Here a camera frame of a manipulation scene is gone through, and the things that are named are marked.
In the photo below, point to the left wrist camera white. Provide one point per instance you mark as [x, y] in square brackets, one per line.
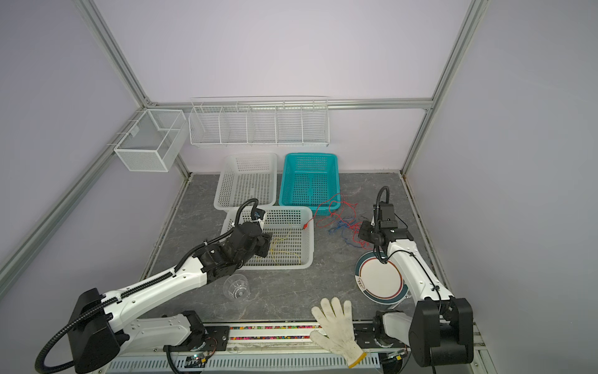
[257, 215]

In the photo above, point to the clear plastic cup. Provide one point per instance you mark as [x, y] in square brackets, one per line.
[236, 288]

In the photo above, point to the front white plastic basket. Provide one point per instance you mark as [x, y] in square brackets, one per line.
[292, 246]

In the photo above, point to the white mesh wall box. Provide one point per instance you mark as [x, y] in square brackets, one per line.
[154, 140]

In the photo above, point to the white wire rack shelf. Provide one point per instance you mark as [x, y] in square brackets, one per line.
[292, 121]

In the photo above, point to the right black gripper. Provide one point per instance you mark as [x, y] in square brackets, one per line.
[364, 234]

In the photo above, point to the teal plastic basket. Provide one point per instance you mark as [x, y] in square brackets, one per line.
[311, 180]

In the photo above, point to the white knit work glove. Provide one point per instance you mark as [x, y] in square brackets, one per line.
[337, 330]

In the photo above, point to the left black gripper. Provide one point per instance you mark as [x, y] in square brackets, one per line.
[265, 241]

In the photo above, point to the rear white plastic basket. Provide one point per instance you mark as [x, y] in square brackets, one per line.
[247, 176]

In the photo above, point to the aluminium frame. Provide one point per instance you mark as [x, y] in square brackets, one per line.
[15, 265]

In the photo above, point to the white plastic basket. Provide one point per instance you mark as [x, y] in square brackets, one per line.
[292, 246]
[247, 176]

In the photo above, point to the white plate green rim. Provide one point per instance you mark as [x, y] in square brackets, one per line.
[381, 283]

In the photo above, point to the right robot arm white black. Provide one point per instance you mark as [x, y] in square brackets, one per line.
[433, 301]

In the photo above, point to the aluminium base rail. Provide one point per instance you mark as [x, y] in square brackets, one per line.
[285, 339]

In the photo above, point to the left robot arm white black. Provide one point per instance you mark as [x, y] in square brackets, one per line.
[200, 266]

